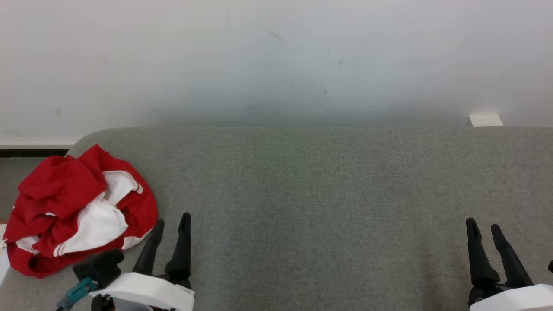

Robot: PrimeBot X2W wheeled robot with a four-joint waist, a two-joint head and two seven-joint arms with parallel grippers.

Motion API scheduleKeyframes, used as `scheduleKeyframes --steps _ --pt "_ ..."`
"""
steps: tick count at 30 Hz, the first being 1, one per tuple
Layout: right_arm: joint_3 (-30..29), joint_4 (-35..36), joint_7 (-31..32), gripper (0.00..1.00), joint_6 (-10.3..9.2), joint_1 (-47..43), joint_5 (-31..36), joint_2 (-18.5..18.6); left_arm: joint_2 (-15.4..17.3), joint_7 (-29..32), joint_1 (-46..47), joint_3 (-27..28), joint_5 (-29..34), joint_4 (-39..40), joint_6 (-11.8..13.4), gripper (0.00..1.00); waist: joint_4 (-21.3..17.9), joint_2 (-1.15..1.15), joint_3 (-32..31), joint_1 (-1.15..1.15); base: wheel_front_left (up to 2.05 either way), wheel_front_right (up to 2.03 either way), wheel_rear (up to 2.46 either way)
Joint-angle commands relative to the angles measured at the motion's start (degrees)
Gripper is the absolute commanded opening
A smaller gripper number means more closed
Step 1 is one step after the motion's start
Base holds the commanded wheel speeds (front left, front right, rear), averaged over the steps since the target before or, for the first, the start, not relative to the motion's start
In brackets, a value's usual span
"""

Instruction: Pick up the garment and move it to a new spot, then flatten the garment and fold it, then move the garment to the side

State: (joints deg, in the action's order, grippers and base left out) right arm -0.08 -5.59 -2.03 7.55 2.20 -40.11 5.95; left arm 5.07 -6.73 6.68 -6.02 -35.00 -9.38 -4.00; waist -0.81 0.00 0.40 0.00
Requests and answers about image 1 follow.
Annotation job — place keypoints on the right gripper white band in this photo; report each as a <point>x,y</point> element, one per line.
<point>518,300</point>

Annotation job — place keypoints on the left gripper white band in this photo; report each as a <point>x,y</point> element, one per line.
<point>142,293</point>

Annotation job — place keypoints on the red shorts white side stripe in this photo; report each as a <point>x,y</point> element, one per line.
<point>146,207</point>

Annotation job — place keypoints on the grey fabric sofa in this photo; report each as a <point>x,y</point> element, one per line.
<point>311,207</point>

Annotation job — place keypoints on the white skirting board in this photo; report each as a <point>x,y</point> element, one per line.
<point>34,144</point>

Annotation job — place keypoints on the white wall box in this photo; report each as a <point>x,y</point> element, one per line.
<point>486,121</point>

